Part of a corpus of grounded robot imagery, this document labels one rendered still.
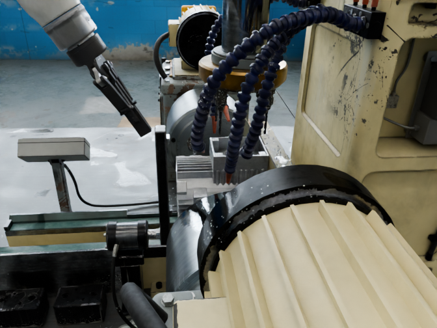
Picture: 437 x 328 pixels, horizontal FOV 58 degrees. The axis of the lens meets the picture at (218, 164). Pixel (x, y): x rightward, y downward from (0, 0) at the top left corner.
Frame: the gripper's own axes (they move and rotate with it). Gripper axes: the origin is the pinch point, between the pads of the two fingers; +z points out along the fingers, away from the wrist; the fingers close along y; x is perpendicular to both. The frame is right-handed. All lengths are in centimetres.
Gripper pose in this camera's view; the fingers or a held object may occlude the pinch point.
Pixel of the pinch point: (138, 121)
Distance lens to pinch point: 92.1
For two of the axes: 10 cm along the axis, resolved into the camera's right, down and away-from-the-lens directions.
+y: -1.1, -4.7, 8.7
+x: -8.7, 4.7, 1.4
